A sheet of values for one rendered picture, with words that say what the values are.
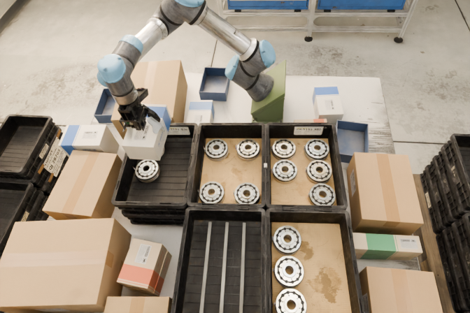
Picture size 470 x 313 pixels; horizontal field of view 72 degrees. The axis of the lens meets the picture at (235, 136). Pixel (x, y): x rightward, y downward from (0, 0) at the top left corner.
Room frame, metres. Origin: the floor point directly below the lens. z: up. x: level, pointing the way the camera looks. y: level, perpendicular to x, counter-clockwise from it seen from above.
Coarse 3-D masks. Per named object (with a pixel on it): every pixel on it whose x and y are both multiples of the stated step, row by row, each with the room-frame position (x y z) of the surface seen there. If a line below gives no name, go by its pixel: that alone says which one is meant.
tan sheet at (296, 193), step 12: (300, 144) 0.79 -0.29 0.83; (300, 156) 0.73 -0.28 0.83; (300, 168) 0.67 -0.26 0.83; (300, 180) 0.61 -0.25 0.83; (276, 192) 0.57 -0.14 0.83; (288, 192) 0.56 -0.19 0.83; (300, 192) 0.56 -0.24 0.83; (276, 204) 0.52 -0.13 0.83; (288, 204) 0.51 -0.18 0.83; (300, 204) 0.51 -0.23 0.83
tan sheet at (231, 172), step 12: (228, 144) 0.84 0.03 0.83; (204, 156) 0.79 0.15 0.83; (228, 156) 0.77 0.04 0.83; (204, 168) 0.73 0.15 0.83; (216, 168) 0.72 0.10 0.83; (228, 168) 0.71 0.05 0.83; (240, 168) 0.70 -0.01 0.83; (252, 168) 0.70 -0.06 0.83; (204, 180) 0.67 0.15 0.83; (216, 180) 0.66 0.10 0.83; (228, 180) 0.65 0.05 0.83; (240, 180) 0.65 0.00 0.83; (252, 180) 0.64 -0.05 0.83; (228, 192) 0.60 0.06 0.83
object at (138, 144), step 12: (156, 108) 0.84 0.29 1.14; (168, 120) 0.82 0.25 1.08; (132, 132) 0.74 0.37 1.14; (144, 132) 0.73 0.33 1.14; (132, 144) 0.68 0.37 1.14; (144, 144) 0.68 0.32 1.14; (156, 144) 0.68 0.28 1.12; (132, 156) 0.68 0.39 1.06; (144, 156) 0.67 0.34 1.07; (156, 156) 0.66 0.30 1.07
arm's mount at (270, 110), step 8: (280, 64) 1.23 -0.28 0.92; (272, 72) 1.22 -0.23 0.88; (280, 72) 1.17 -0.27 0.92; (280, 80) 1.11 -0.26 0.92; (272, 88) 1.11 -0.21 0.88; (280, 88) 1.06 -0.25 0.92; (272, 96) 1.05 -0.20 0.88; (280, 96) 1.01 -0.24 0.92; (256, 104) 1.08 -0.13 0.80; (264, 104) 1.04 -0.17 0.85; (272, 104) 1.03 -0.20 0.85; (280, 104) 1.02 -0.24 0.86; (256, 112) 1.04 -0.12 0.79; (264, 112) 1.03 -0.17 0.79; (272, 112) 1.03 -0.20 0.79; (280, 112) 1.02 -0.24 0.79; (256, 120) 1.05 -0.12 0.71; (264, 120) 1.03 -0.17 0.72; (272, 120) 1.03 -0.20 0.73; (280, 120) 1.03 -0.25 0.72
